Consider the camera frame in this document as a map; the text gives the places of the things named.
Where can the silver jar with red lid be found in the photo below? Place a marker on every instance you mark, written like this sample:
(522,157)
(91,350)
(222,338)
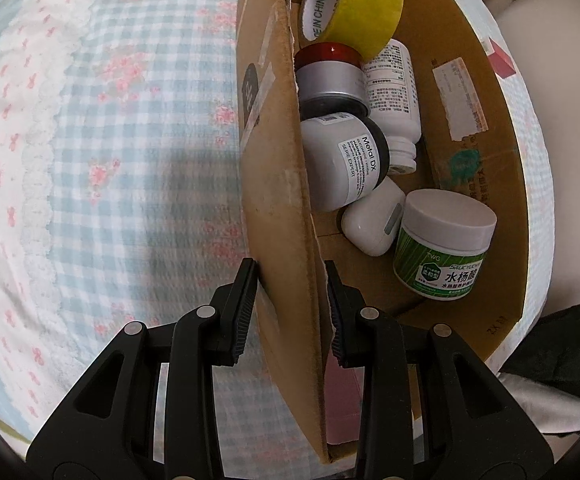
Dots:
(330,80)

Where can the white earbuds case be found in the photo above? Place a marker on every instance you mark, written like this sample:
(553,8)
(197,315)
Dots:
(369,220)

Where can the plain pink box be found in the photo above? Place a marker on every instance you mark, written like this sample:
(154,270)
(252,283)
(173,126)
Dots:
(342,410)

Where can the dark cloth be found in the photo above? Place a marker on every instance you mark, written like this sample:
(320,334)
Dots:
(564,345)

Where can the white plastic bottle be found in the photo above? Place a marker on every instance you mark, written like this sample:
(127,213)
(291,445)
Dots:
(389,90)

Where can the red and white box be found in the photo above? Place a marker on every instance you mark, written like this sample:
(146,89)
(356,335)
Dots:
(499,60)

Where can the brown cardboard box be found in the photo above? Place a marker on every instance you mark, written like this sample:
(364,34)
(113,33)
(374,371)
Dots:
(280,210)

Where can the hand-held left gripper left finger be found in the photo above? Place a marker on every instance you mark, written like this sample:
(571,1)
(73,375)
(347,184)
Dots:
(242,310)

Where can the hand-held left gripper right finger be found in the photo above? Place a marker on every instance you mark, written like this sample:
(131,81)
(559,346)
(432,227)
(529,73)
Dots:
(337,310)

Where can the light blue checked blanket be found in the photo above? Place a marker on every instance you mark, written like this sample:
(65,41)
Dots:
(95,185)

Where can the green jar with white lid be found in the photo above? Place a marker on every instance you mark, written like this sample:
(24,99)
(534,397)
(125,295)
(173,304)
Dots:
(444,220)

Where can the yellow tape roll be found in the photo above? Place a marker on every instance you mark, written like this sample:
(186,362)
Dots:
(364,5)

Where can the grey cloth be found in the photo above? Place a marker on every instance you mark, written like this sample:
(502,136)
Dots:
(544,405)

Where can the white jar with black lid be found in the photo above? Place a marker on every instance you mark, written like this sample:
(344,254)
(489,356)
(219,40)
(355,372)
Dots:
(327,160)

